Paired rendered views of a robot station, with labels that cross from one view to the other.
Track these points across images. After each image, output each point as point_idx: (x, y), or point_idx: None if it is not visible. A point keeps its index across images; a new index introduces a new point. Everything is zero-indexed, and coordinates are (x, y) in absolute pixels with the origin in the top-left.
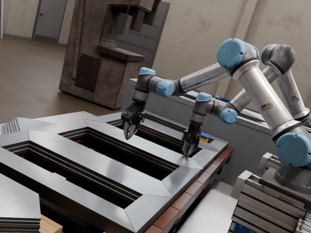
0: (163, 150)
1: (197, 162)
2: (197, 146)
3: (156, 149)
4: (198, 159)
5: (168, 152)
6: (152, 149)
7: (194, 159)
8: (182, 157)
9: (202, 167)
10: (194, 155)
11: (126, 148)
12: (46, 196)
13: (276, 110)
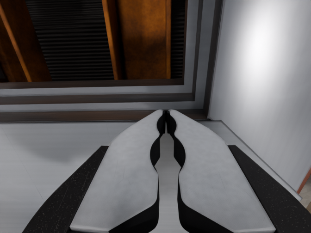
0: (47, 180)
1: (269, 149)
2: (289, 196)
3: (17, 193)
4: (273, 71)
5: (71, 172)
6: (21, 213)
7: (239, 108)
8: (158, 166)
9: (296, 180)
10: (223, 9)
11: None
12: None
13: None
